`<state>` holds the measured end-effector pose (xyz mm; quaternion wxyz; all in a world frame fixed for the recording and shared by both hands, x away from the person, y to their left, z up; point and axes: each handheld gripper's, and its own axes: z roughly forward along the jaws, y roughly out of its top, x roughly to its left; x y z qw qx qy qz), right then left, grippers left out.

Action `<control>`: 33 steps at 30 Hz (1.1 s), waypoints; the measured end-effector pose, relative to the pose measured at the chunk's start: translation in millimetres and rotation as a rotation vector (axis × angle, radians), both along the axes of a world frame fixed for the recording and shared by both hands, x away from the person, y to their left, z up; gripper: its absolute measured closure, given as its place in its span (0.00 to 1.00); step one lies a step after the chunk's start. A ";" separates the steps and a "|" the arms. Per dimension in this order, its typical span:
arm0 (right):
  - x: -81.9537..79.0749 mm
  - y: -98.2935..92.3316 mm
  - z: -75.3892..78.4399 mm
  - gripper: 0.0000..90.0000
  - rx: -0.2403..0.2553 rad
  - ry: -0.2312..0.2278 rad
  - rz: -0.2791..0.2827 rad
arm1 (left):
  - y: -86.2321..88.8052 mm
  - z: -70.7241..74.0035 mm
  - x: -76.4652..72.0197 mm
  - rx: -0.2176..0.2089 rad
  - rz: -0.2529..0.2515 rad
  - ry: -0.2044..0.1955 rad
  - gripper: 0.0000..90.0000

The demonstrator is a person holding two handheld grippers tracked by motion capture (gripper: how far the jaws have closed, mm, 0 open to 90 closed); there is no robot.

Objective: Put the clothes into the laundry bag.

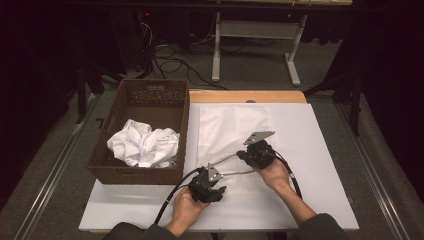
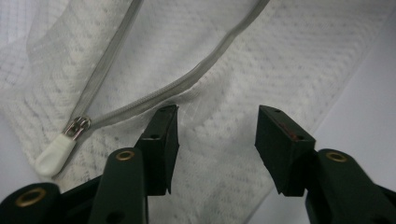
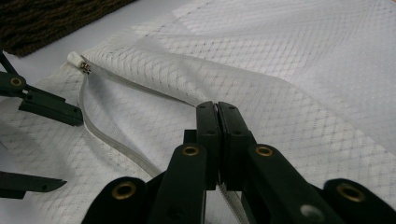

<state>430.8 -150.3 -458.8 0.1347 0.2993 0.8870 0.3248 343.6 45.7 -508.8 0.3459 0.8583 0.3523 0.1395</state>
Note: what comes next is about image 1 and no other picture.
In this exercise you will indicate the white shirt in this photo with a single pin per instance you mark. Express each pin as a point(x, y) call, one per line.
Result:
point(143, 146)

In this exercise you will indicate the white metal desk frame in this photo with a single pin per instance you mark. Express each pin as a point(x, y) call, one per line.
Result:
point(256, 30)

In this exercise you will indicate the person's left hand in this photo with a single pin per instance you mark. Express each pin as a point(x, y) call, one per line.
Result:
point(186, 211)

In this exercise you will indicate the metal floor rail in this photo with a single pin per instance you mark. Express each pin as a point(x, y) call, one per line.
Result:
point(50, 186)
point(380, 186)

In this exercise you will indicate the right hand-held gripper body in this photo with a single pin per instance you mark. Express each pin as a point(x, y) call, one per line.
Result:
point(261, 155)

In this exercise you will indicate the brown wicker basket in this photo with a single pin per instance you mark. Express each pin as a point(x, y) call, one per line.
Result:
point(146, 110)

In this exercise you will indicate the black computer tower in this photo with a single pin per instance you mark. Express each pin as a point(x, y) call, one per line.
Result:
point(133, 40)

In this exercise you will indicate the black metal stand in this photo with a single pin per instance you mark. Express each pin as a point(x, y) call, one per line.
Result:
point(350, 96)
point(88, 86)

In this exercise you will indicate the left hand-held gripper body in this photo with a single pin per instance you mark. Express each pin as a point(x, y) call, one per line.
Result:
point(201, 186)

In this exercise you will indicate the person's right hand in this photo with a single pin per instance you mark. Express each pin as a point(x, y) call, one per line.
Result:
point(276, 176)

